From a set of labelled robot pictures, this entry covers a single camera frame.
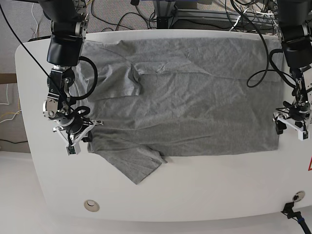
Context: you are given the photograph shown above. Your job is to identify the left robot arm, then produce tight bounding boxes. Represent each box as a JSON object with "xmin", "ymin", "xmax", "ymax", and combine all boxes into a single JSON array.
[{"xmin": 269, "ymin": 0, "xmax": 312, "ymax": 141}]

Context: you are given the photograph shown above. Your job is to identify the black clamp with cable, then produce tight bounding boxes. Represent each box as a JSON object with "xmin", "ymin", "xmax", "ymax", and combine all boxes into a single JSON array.
[{"xmin": 281, "ymin": 202, "xmax": 312, "ymax": 234}]

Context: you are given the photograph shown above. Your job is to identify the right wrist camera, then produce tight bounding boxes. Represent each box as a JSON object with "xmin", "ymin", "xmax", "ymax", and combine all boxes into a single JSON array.
[{"xmin": 66, "ymin": 144, "xmax": 81, "ymax": 156}]

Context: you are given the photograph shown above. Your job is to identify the red warning sticker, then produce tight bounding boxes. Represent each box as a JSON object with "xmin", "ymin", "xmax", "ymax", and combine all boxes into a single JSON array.
[{"xmin": 308, "ymin": 157, "xmax": 312, "ymax": 171}]

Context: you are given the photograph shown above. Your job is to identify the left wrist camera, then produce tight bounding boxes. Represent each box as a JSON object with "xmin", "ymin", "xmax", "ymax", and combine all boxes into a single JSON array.
[{"xmin": 298, "ymin": 129, "xmax": 310, "ymax": 141}]

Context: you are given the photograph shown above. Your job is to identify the black flat device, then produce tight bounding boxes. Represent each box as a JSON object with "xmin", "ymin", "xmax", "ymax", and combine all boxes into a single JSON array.
[{"xmin": 28, "ymin": 36, "xmax": 51, "ymax": 42}]

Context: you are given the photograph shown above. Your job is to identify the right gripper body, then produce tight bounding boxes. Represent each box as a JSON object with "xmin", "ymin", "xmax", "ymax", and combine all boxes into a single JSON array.
[{"xmin": 53, "ymin": 117, "xmax": 103, "ymax": 144}]

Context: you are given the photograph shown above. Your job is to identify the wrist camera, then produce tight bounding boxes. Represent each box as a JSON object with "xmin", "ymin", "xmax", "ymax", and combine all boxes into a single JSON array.
[
  {"xmin": 298, "ymin": 129, "xmax": 310, "ymax": 141},
  {"xmin": 66, "ymin": 144, "xmax": 81, "ymax": 156}
]

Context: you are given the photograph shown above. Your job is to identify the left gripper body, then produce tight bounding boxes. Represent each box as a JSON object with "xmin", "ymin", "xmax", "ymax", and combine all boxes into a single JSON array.
[{"xmin": 273, "ymin": 102, "xmax": 311, "ymax": 130}]

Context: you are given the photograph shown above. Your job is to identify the black table leg post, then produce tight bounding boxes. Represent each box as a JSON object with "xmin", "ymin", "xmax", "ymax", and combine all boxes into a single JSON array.
[{"xmin": 154, "ymin": 0, "xmax": 175, "ymax": 29}]

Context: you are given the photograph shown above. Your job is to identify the grey T-shirt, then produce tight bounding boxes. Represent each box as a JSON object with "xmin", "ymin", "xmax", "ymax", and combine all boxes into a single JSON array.
[{"xmin": 81, "ymin": 38, "xmax": 283, "ymax": 184}]

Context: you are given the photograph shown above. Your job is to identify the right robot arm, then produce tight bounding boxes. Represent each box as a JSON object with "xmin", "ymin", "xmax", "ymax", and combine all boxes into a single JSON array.
[{"xmin": 39, "ymin": 0, "xmax": 98, "ymax": 147}]

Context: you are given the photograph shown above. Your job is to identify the round silver table grommet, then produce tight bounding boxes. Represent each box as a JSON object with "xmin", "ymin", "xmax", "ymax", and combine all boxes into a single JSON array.
[{"xmin": 292, "ymin": 191, "xmax": 305, "ymax": 202}]

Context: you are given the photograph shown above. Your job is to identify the aluminium frame rail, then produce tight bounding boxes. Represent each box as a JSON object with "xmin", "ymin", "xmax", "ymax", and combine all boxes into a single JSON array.
[{"xmin": 175, "ymin": 9, "xmax": 273, "ymax": 25}]

